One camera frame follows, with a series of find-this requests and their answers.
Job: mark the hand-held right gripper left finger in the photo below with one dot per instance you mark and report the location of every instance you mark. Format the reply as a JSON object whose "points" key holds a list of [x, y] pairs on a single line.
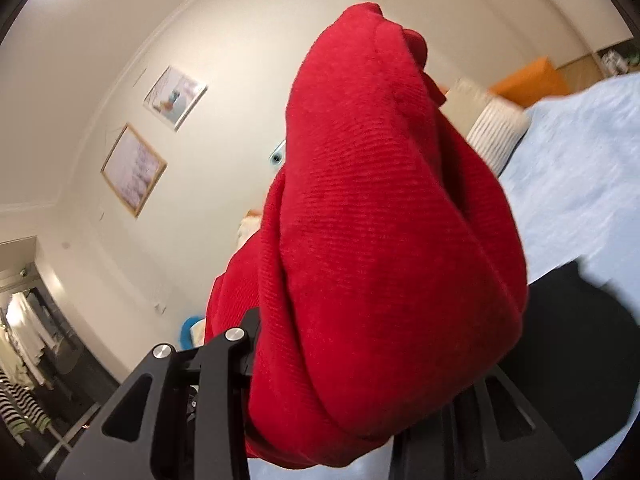
{"points": [[220, 360]]}

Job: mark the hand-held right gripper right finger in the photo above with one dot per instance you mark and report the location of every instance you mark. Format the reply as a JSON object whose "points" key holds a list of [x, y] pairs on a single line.
{"points": [[475, 435]]}

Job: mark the red knit sweater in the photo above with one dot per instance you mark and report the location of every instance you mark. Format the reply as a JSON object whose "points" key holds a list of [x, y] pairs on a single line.
{"points": [[375, 210]]}

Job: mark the blue plush toy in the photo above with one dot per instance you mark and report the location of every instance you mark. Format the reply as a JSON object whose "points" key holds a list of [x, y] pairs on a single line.
{"points": [[189, 332]]}

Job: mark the black cloth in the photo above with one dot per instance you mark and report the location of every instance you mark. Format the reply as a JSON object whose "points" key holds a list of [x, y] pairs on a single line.
{"points": [[575, 350]]}

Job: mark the white hanging garment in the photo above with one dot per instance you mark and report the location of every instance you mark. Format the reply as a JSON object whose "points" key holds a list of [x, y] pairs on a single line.
{"points": [[22, 325]]}

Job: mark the black white striped garment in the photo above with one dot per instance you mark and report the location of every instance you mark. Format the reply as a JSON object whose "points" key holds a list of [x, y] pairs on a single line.
{"points": [[20, 405]]}

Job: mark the light blue bed blanket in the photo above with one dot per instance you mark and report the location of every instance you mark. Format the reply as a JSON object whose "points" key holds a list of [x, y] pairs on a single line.
{"points": [[575, 185]]}

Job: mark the white ribbed pillow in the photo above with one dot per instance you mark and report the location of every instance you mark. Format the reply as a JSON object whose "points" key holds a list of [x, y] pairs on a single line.
{"points": [[492, 130]]}

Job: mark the orange upholstered headboard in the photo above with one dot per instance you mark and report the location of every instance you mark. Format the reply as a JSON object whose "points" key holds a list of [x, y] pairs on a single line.
{"points": [[535, 82]]}

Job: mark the wooden framed wall picture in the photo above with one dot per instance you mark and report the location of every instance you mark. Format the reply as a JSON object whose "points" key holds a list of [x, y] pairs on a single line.
{"points": [[134, 170]]}

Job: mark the white framed wall picture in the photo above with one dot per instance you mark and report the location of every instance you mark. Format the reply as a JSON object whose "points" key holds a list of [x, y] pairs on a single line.
{"points": [[175, 97]]}

